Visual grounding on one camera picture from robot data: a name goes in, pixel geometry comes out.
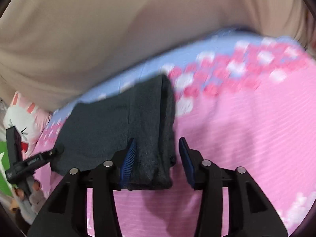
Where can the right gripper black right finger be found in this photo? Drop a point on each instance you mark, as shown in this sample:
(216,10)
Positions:
(250,211)

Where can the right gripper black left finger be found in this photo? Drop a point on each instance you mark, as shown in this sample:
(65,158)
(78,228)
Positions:
(84,195)

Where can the dark grey pants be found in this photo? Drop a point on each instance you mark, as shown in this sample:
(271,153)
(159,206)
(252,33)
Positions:
(93,132)

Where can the left hand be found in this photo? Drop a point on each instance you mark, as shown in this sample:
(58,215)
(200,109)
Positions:
(23,189)

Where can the green plush toy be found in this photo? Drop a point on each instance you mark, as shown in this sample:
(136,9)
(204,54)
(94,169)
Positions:
(6,188)

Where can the pink cartoon rabbit pillow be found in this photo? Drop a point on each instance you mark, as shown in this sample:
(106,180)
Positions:
(29,120)

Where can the pink rose bed sheet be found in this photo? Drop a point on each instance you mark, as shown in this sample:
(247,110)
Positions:
(241,100)

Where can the beige curtain backdrop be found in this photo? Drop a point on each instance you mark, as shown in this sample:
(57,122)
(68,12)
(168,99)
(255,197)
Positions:
(55,50)

